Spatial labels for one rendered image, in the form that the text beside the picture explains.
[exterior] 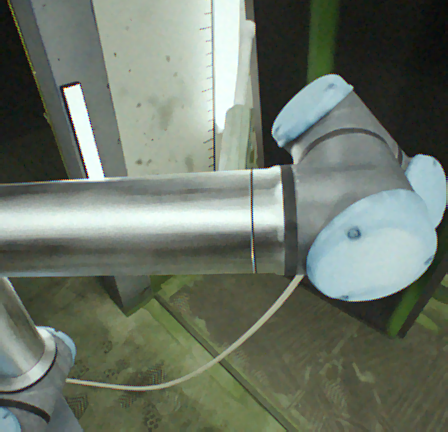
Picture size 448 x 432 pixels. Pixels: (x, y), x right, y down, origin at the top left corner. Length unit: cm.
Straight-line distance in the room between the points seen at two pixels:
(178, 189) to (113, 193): 5
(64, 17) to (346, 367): 179
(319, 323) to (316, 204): 176
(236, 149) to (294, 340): 139
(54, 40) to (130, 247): 101
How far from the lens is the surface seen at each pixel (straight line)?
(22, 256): 33
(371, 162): 29
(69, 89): 126
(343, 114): 36
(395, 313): 159
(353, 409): 184
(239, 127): 68
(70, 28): 126
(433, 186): 46
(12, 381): 94
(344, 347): 196
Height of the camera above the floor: 169
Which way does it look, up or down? 40 degrees down
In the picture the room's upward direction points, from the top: straight up
